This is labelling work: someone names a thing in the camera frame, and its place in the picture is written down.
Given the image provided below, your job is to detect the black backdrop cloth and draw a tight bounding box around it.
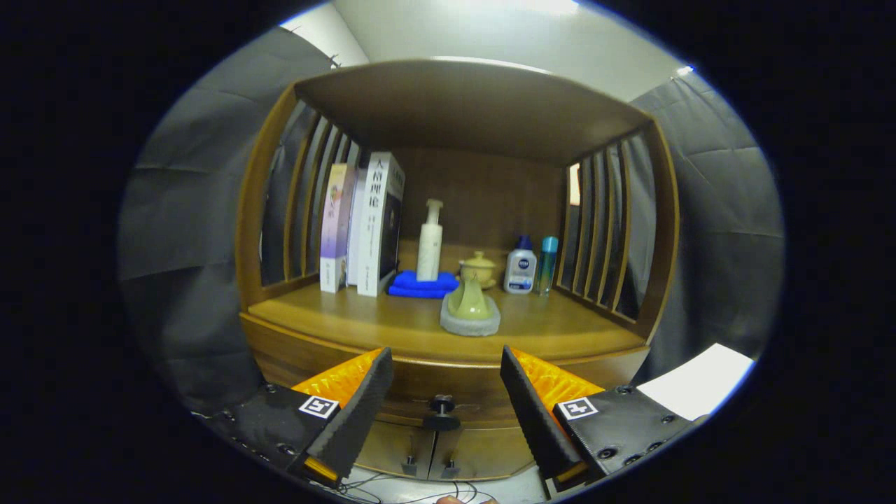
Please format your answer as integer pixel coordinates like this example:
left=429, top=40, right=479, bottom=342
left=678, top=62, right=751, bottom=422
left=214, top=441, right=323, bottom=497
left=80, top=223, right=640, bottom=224
left=118, top=27, right=786, bottom=414

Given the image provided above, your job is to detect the thick white book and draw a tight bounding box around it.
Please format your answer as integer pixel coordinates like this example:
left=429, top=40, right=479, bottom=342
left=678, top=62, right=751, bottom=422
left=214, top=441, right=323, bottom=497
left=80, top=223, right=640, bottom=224
left=356, top=151, right=406, bottom=298

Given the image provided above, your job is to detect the thin white book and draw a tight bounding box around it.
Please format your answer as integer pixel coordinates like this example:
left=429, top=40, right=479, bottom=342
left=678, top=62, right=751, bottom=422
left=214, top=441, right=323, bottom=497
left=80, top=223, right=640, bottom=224
left=346, top=167, right=370, bottom=288

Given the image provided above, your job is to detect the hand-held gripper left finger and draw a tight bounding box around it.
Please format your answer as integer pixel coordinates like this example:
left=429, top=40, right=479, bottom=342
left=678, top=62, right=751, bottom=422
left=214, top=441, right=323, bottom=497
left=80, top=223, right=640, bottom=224
left=203, top=346, right=395, bottom=489

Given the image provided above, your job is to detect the white bottle with blue cap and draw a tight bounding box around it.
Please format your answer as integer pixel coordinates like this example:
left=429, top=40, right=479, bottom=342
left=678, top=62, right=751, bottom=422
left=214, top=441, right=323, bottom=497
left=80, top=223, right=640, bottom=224
left=503, top=236, right=538, bottom=295

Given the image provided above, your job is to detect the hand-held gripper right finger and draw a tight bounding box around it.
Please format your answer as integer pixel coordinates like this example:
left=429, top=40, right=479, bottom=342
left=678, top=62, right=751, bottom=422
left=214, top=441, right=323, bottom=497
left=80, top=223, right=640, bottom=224
left=499, top=344, right=701, bottom=494

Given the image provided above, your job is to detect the teal bottle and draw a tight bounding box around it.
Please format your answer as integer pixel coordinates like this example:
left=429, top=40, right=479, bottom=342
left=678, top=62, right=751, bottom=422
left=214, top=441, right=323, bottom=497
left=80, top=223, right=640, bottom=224
left=537, top=236, right=559, bottom=297

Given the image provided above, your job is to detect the white pump bottle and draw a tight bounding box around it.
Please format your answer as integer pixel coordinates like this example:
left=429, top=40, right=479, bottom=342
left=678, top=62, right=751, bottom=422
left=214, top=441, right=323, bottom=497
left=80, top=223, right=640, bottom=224
left=416, top=199, right=445, bottom=282

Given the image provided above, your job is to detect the wooden countertop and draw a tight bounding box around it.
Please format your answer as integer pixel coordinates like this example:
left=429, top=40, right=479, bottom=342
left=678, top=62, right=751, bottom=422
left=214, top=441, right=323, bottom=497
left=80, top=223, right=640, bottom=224
left=246, top=241, right=648, bottom=365

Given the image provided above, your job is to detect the yellow lidded teacup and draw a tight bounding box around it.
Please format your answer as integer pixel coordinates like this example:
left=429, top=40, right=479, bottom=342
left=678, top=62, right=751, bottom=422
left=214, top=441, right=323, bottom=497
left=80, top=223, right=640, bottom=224
left=458, top=251, right=498, bottom=290

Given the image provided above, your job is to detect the large ceiling light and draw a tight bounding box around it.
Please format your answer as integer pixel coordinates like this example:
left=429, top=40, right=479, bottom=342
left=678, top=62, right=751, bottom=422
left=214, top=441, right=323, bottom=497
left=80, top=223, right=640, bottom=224
left=483, top=0, right=582, bottom=15

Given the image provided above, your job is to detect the blue folded cloth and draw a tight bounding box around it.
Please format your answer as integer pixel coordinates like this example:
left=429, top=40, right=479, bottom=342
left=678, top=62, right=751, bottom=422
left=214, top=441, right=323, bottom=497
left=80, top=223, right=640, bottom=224
left=388, top=270, right=461, bottom=300

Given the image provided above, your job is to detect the wooden drawer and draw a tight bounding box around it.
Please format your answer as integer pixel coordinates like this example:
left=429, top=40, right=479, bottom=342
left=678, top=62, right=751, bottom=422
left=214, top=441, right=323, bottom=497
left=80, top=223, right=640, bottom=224
left=240, top=313, right=648, bottom=431

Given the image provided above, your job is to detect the green ornament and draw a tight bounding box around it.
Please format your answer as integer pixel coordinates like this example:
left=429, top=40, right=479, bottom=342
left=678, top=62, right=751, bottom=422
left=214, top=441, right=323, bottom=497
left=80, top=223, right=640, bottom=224
left=440, top=273, right=502, bottom=337

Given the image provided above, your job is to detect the wooden cabinet door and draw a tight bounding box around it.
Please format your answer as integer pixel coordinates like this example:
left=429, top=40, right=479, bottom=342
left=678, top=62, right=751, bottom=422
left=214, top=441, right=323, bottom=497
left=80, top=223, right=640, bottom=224
left=350, top=420, right=438, bottom=480
left=428, top=423, right=536, bottom=482

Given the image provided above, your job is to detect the purple book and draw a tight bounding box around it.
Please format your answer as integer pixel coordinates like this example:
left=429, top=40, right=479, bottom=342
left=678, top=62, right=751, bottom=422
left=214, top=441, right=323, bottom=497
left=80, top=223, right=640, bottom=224
left=319, top=162, right=356, bottom=294

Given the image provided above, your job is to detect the wooden cabinet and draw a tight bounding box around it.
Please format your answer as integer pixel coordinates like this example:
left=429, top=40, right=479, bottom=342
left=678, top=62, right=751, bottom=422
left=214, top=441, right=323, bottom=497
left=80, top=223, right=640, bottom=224
left=234, top=59, right=681, bottom=484

